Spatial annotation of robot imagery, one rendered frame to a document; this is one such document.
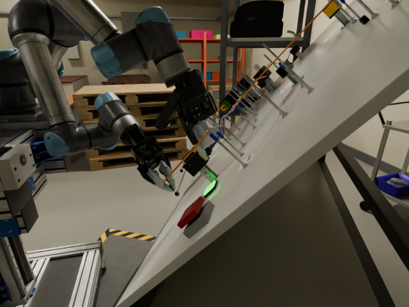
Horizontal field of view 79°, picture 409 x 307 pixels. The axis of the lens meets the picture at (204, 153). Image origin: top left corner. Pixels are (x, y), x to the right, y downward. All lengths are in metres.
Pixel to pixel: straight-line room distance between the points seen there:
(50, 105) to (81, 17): 0.26
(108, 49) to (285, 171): 0.45
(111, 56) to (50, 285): 1.39
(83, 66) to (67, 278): 8.53
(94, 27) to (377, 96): 0.63
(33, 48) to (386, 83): 0.84
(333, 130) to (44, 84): 0.75
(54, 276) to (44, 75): 1.22
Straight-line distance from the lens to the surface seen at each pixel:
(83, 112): 3.26
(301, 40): 1.58
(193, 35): 6.73
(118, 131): 0.76
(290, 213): 1.05
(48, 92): 0.86
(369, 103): 0.33
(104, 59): 0.61
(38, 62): 0.89
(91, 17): 0.75
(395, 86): 0.34
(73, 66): 9.82
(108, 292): 1.87
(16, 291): 1.49
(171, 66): 0.60
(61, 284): 1.72
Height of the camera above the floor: 1.38
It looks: 22 degrees down
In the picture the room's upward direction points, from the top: straight up
